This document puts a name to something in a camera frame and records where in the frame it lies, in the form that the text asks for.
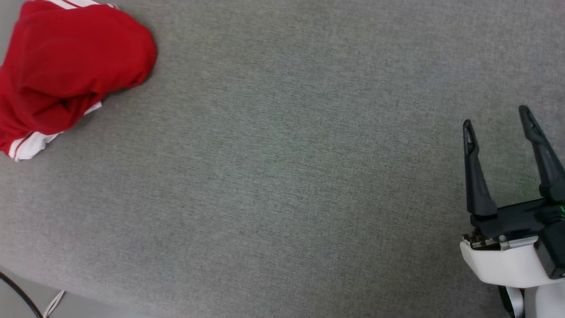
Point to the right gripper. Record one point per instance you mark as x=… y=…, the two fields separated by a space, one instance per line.
x=507 y=260

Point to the red and white jersey garment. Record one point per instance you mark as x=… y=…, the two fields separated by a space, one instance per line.
x=66 y=57

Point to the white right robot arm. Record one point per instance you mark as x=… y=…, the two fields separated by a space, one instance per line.
x=547 y=304

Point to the grey fabric sofa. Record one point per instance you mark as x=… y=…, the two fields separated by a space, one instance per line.
x=282 y=176

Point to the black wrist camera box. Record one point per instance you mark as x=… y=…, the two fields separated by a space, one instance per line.
x=554 y=251

